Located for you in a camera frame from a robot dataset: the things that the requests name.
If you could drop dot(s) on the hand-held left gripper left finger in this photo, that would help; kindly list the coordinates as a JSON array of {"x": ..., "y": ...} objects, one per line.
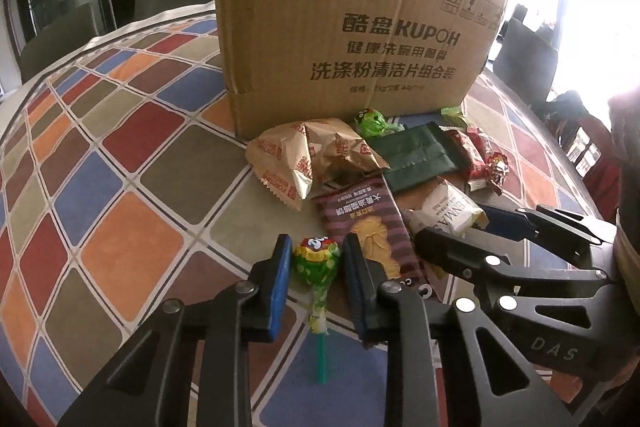
[{"x": 280, "y": 287}]

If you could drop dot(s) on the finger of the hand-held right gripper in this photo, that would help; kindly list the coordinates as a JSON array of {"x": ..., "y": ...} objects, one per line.
[
  {"x": 440, "y": 252},
  {"x": 505, "y": 221}
]

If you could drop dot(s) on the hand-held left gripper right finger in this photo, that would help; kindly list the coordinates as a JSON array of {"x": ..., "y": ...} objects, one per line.
[{"x": 353, "y": 289}]

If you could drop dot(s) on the white snack packet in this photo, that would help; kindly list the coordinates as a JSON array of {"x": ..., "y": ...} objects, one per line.
[{"x": 445, "y": 209}]

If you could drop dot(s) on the green yellow lollipop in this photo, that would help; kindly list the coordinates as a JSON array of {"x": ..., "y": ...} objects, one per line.
[{"x": 316, "y": 259}]

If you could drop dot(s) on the green black-faced lollipop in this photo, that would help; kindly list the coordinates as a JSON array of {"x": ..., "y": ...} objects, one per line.
[{"x": 372, "y": 123}]

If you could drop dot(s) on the brown cardboard box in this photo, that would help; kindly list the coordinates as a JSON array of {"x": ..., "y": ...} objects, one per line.
[{"x": 350, "y": 32}]

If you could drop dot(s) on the red white wrapped candy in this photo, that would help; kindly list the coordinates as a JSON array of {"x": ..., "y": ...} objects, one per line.
[{"x": 497, "y": 169}]

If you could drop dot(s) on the brown striped cookie packet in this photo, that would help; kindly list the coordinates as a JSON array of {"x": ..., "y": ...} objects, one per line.
[{"x": 365, "y": 222}]

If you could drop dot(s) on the red snack packet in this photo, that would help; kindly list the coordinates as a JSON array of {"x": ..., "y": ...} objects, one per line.
[{"x": 470, "y": 157}]

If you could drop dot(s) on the dark green snack packet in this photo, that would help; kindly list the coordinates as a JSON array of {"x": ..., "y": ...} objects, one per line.
[{"x": 420, "y": 157}]

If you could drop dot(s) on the light green candy wrapper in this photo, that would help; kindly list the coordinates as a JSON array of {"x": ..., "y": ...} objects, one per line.
[{"x": 455, "y": 116}]

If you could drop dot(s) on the crumpled gold snack packet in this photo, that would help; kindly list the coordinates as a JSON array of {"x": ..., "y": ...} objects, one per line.
[{"x": 345, "y": 152}]

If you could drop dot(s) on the dark chair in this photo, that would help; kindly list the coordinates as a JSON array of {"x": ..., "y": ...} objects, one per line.
[{"x": 525, "y": 54}]

